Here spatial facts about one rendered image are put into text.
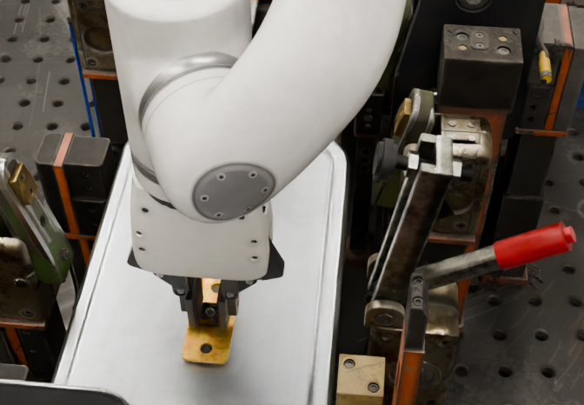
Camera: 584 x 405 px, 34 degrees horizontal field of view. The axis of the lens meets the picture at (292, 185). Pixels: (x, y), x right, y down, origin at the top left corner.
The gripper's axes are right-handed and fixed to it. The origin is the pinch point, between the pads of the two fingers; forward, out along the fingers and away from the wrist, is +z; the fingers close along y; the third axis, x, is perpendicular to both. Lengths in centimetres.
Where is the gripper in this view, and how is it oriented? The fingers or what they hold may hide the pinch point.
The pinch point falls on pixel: (209, 299)
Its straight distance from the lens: 78.3
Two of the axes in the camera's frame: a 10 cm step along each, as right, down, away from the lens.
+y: -10.0, -0.7, 0.7
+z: 0.0, 6.8, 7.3
